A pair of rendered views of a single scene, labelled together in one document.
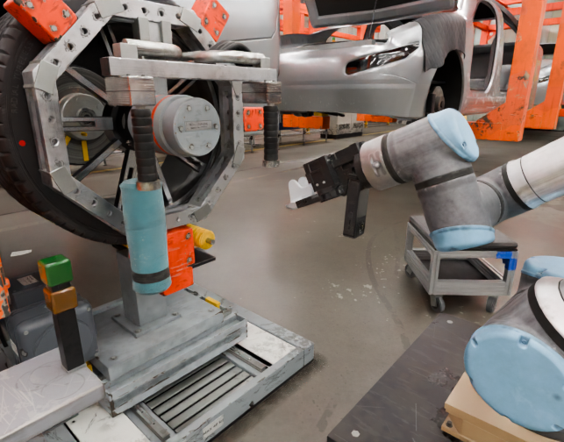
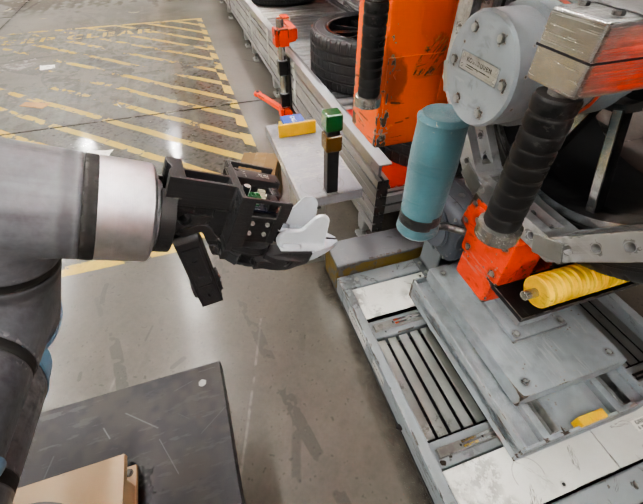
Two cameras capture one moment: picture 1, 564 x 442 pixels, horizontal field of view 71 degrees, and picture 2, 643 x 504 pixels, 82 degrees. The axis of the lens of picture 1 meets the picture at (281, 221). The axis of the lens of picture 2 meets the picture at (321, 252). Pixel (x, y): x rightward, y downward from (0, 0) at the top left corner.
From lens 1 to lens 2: 1.02 m
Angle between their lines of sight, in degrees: 97
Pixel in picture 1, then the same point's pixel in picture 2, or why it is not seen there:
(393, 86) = not seen: outside the picture
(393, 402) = (198, 448)
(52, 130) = (462, 12)
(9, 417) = (299, 171)
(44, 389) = (314, 180)
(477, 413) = (86, 473)
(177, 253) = (484, 250)
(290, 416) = (371, 470)
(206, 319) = (501, 369)
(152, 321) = (502, 308)
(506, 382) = not seen: hidden behind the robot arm
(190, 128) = (466, 65)
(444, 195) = not seen: outside the picture
